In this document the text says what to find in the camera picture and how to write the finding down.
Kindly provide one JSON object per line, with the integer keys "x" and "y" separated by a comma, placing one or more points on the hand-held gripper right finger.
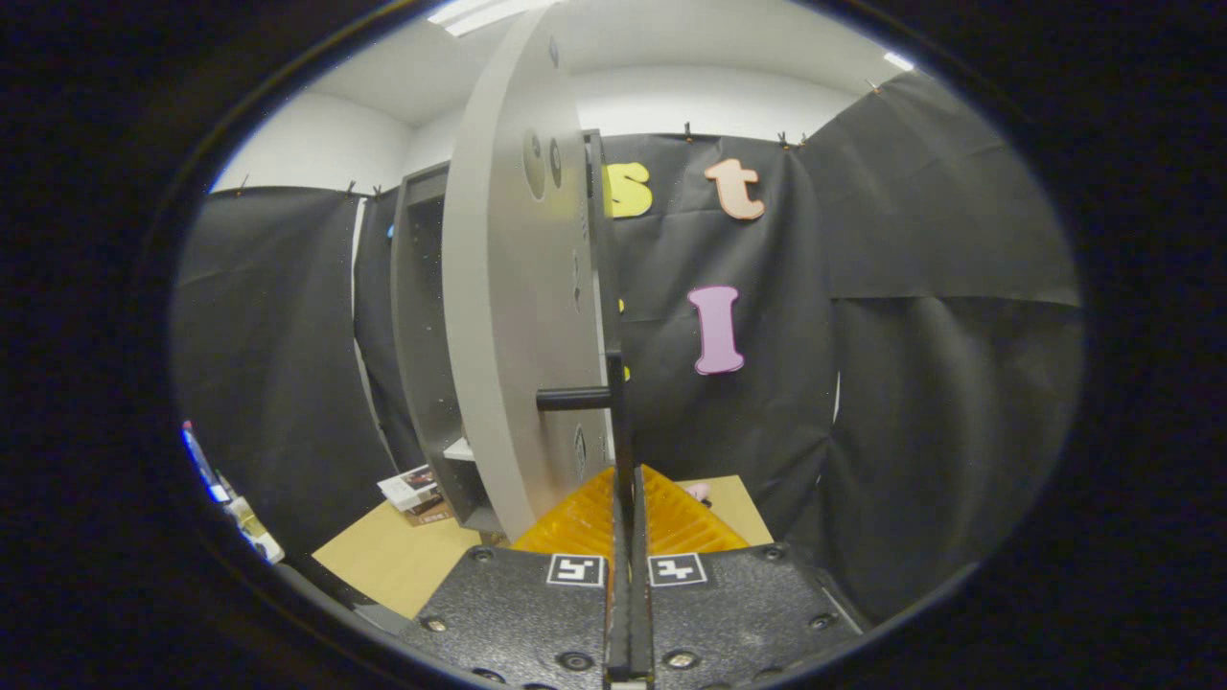
{"x": 738, "y": 613}

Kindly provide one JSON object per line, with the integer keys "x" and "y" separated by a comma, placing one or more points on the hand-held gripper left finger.
{"x": 518, "y": 613}

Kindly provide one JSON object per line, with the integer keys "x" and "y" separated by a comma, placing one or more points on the grey shoe cabinet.
{"x": 422, "y": 335}

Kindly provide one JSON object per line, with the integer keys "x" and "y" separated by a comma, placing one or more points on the light grey shoe cabinet door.
{"x": 508, "y": 287}

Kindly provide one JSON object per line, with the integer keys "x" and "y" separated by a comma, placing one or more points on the white cabinet shelf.
{"x": 461, "y": 449}

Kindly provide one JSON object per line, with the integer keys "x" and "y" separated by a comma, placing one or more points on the green pink plush toy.
{"x": 699, "y": 492}

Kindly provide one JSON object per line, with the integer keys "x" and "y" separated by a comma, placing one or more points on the brown book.
{"x": 429, "y": 513}

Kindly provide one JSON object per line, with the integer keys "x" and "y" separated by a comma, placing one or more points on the white book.
{"x": 407, "y": 484}

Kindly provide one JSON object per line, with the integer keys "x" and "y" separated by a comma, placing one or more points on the white cluttered side table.
{"x": 254, "y": 532}

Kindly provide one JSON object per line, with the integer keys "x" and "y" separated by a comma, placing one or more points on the black backdrop cloth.
{"x": 911, "y": 335}

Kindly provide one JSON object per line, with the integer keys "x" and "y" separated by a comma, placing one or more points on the blue screen device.
{"x": 203, "y": 465}

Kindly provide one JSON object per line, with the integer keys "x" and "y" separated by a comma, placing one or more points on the small ceiling light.
{"x": 898, "y": 61}

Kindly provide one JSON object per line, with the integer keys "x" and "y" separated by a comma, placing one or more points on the long ceiling light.
{"x": 479, "y": 13}

